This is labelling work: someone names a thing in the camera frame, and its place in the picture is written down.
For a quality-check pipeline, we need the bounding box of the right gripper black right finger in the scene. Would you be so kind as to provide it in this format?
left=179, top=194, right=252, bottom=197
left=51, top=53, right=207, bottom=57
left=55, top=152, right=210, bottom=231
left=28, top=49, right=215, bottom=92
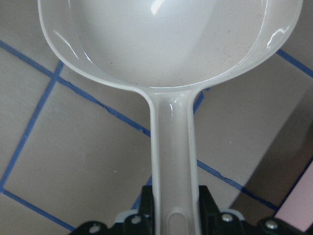
left=199, top=186, right=219, bottom=233

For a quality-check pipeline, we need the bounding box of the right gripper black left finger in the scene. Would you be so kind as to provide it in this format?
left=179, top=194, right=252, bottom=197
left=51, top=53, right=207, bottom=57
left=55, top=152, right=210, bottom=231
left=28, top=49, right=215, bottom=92
left=138, top=186, right=155, bottom=233

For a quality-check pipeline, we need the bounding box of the white plastic dustpan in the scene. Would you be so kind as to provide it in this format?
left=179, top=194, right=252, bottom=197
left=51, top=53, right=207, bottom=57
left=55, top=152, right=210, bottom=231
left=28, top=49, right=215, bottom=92
left=38, top=0, right=303, bottom=235

